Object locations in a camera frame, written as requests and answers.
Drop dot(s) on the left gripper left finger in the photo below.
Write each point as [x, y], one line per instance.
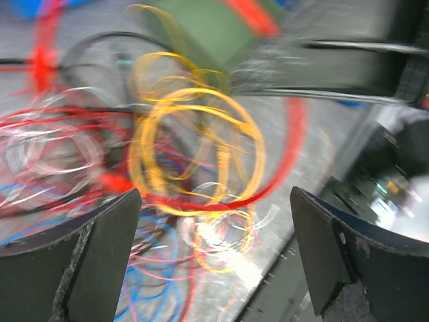
[73, 271]

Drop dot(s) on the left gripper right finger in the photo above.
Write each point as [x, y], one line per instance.
[355, 270]

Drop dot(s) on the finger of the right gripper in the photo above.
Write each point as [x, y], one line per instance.
[373, 72]

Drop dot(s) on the green plastic tray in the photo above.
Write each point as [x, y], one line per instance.
[214, 34]

